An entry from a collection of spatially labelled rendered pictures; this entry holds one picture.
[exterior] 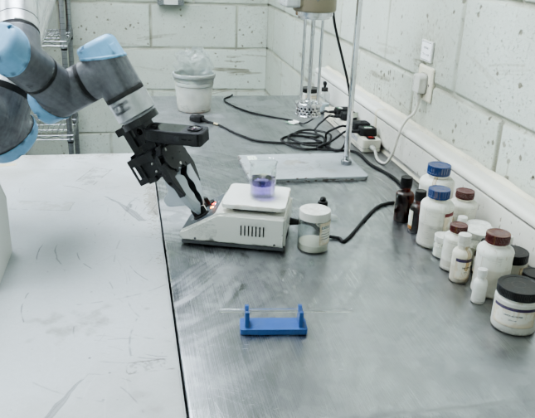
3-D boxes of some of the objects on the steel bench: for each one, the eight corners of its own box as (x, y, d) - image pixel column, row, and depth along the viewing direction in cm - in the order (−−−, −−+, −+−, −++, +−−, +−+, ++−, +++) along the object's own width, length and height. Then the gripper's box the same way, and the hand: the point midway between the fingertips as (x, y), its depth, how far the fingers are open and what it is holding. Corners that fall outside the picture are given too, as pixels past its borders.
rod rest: (240, 335, 100) (240, 313, 98) (239, 323, 103) (240, 302, 102) (307, 335, 101) (308, 313, 99) (304, 323, 104) (306, 302, 102)
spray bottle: (317, 111, 234) (318, 80, 230) (328, 111, 234) (329, 80, 230) (318, 114, 230) (320, 82, 226) (329, 114, 230) (331, 83, 226)
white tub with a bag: (167, 113, 223) (167, 46, 215) (178, 104, 236) (177, 41, 229) (210, 115, 222) (211, 49, 214) (219, 106, 235) (220, 43, 227)
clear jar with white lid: (292, 250, 128) (294, 211, 125) (303, 239, 133) (305, 201, 130) (322, 257, 126) (325, 217, 123) (332, 245, 131) (335, 206, 128)
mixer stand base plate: (250, 183, 162) (250, 179, 162) (236, 157, 180) (236, 154, 180) (369, 179, 168) (369, 175, 167) (345, 155, 186) (345, 152, 186)
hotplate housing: (179, 245, 128) (178, 205, 125) (195, 218, 140) (195, 182, 138) (296, 255, 126) (299, 215, 123) (302, 227, 138) (303, 191, 135)
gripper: (131, 118, 131) (186, 211, 136) (104, 135, 123) (164, 233, 128) (164, 101, 127) (220, 197, 132) (139, 118, 119) (200, 220, 124)
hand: (201, 205), depth 129 cm, fingers closed, pressing on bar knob
